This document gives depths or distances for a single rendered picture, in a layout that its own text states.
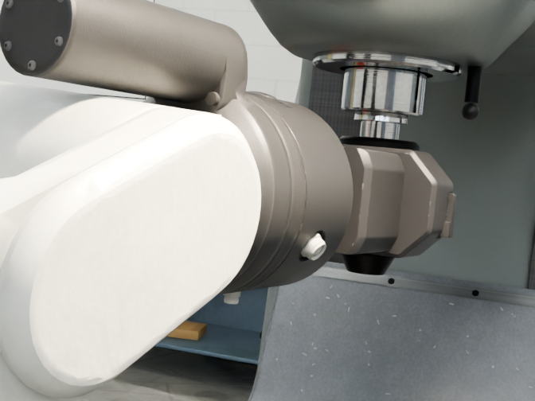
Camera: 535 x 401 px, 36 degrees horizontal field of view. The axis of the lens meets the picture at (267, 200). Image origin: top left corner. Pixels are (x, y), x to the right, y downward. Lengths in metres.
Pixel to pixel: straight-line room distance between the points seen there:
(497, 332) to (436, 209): 0.43
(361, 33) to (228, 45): 0.11
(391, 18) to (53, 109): 0.19
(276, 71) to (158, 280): 4.72
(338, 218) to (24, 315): 0.18
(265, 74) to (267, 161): 4.66
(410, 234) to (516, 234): 0.44
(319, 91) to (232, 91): 0.56
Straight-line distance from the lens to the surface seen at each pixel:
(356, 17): 0.42
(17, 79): 5.76
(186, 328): 4.54
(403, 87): 0.47
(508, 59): 0.66
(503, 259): 0.86
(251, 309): 5.01
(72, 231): 0.22
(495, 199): 0.85
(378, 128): 0.48
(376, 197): 0.39
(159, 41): 0.29
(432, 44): 0.43
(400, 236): 0.42
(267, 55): 4.99
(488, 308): 0.85
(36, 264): 0.21
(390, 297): 0.85
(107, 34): 0.28
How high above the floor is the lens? 1.25
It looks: 3 degrees down
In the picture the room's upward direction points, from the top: 6 degrees clockwise
